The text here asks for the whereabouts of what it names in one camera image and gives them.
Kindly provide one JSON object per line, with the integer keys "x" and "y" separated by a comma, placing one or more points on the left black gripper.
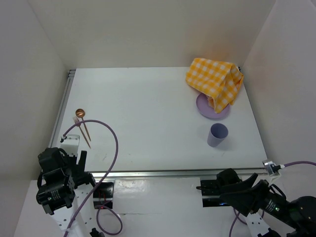
{"x": 78, "y": 171}

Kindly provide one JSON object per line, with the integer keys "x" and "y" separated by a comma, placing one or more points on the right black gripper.
{"x": 242, "y": 194}

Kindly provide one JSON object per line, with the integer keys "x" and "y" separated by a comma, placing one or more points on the copper fork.
{"x": 76, "y": 121}

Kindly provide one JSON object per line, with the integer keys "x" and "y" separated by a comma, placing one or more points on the copper spoon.
{"x": 80, "y": 113}

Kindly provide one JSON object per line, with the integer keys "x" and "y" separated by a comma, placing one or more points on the lilac plastic cup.
{"x": 218, "y": 132}

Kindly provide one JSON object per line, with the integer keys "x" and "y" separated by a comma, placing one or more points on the lilac plastic plate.
{"x": 207, "y": 111}

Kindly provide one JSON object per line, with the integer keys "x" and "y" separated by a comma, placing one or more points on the yellow white checkered cloth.
{"x": 219, "y": 81}

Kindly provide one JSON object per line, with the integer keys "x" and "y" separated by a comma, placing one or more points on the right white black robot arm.
{"x": 299, "y": 214}

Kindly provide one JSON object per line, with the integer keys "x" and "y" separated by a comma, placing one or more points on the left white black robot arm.
{"x": 64, "y": 192}

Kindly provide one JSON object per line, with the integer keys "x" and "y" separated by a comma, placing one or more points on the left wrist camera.
{"x": 70, "y": 145}

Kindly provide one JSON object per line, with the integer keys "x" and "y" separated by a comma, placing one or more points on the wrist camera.
{"x": 272, "y": 168}
{"x": 70, "y": 145}

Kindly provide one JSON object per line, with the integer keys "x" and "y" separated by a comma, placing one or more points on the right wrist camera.
{"x": 272, "y": 168}

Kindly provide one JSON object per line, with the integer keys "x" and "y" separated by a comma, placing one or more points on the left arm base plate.
{"x": 103, "y": 195}

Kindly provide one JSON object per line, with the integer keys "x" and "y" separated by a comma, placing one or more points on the front aluminium rail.
{"x": 173, "y": 173}

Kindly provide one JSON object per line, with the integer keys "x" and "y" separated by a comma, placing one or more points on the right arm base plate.
{"x": 210, "y": 191}

